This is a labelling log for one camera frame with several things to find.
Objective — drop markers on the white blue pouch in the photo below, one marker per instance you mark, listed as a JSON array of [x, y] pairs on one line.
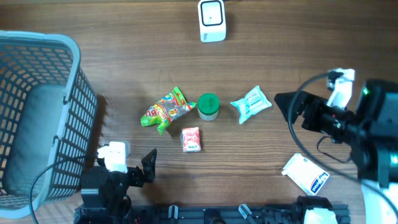
[[306, 174]]

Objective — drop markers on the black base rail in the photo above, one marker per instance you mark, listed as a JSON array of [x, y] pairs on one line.
[[191, 215]]

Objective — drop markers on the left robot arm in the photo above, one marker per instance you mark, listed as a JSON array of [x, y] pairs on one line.
[[104, 193]]

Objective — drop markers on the teal wet wipes pack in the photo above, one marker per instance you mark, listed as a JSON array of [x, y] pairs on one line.
[[254, 102]]

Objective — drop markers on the white barcode scanner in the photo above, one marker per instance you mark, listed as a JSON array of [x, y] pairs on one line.
[[212, 20]]

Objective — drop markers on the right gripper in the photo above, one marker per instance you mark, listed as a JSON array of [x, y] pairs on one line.
[[313, 107]]

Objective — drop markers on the green Haribo candy bag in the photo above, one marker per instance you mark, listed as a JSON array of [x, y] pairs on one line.
[[166, 110]]

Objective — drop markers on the red white tissue pack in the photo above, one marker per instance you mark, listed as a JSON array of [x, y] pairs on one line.
[[190, 138]]

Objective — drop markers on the grey plastic mesh basket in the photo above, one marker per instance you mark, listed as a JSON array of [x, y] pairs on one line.
[[48, 108]]

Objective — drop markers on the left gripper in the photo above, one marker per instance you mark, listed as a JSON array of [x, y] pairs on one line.
[[148, 170]]

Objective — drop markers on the green lid jar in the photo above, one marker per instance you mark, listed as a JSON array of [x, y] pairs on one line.
[[208, 106]]

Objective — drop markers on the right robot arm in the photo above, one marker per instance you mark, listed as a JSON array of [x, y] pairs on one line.
[[370, 131]]

